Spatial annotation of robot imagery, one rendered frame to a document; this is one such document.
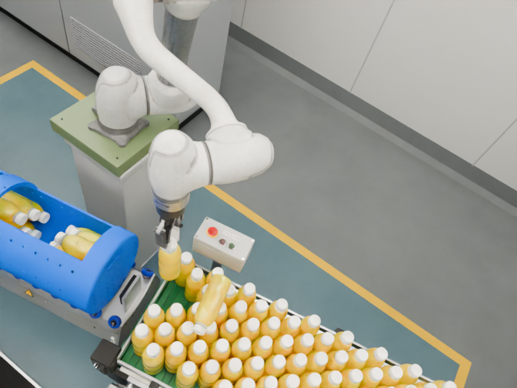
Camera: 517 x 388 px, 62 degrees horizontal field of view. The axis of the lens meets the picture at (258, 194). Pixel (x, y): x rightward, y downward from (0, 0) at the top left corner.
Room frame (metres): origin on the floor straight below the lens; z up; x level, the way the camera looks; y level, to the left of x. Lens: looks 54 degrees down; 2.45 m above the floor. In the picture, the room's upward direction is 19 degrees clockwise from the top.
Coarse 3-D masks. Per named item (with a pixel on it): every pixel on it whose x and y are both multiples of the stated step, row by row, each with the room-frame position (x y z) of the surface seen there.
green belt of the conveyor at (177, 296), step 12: (168, 288) 0.60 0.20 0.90; (180, 288) 0.61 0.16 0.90; (156, 300) 0.54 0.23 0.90; (168, 300) 0.55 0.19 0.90; (180, 300) 0.57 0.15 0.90; (144, 312) 0.49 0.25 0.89; (132, 348) 0.36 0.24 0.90; (132, 360) 0.32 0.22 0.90; (144, 372) 0.30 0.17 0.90; (168, 372) 0.32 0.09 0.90; (168, 384) 0.30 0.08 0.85
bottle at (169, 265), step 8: (160, 248) 0.55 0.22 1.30; (176, 248) 0.56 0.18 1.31; (160, 256) 0.53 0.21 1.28; (168, 256) 0.53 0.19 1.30; (176, 256) 0.55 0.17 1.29; (160, 264) 0.53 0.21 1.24; (168, 264) 0.53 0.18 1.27; (176, 264) 0.54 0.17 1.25; (160, 272) 0.53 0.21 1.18; (168, 272) 0.53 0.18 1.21; (176, 272) 0.54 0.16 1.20; (168, 280) 0.53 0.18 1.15
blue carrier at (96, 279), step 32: (0, 192) 0.59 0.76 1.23; (32, 192) 0.71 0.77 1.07; (0, 224) 0.50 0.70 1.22; (64, 224) 0.66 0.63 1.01; (96, 224) 0.67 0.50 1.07; (0, 256) 0.43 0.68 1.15; (32, 256) 0.44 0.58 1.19; (64, 256) 0.47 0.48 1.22; (96, 256) 0.49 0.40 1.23; (128, 256) 0.59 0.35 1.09; (64, 288) 0.40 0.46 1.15; (96, 288) 0.43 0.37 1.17
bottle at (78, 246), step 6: (66, 234) 0.56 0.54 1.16; (60, 240) 0.53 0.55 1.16; (66, 240) 0.53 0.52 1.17; (72, 240) 0.54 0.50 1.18; (78, 240) 0.55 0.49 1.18; (84, 240) 0.55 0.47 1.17; (66, 246) 0.52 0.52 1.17; (72, 246) 0.52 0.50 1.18; (78, 246) 0.53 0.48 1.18; (84, 246) 0.53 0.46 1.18; (90, 246) 0.54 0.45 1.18; (66, 252) 0.51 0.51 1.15; (72, 252) 0.51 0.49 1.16; (78, 252) 0.51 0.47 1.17; (84, 252) 0.52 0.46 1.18; (78, 258) 0.50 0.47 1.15
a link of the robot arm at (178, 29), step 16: (176, 0) 1.03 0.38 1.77; (192, 0) 1.05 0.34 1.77; (208, 0) 1.08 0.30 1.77; (176, 16) 1.07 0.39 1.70; (192, 16) 1.08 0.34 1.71; (176, 32) 1.10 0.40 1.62; (192, 32) 1.14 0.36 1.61; (176, 48) 1.12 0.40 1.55; (144, 80) 1.20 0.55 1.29; (160, 80) 1.17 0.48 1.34; (160, 96) 1.15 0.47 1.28; (176, 96) 1.17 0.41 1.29; (160, 112) 1.16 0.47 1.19; (176, 112) 1.20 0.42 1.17
